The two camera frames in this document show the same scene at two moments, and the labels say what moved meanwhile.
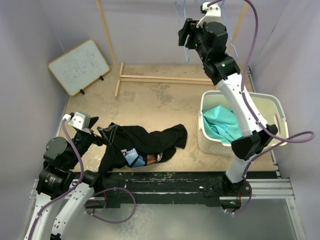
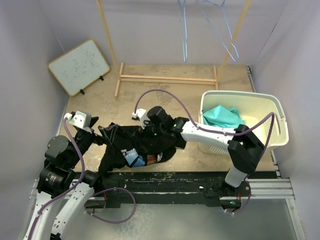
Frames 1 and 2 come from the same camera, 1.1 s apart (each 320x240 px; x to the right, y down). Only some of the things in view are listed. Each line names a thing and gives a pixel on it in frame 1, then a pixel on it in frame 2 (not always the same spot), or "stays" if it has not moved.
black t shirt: (134, 146) stays
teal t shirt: (220, 122) stays
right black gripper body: (195, 35) → (152, 132)
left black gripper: (107, 133) stays
